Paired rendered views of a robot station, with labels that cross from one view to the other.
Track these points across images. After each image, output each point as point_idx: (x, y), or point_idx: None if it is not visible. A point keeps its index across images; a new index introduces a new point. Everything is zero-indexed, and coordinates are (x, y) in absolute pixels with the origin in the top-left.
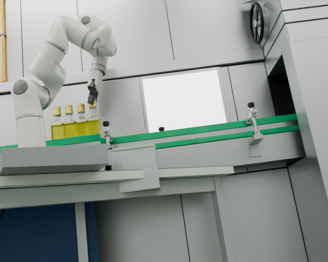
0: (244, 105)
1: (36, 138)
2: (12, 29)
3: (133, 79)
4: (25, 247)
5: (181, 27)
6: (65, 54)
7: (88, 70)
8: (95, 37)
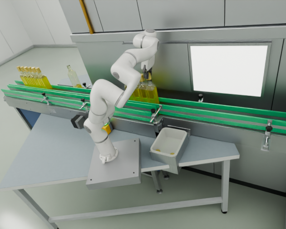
0: None
1: (105, 151)
2: None
3: (182, 45)
4: None
5: None
6: (126, 11)
7: (146, 28)
8: (123, 104)
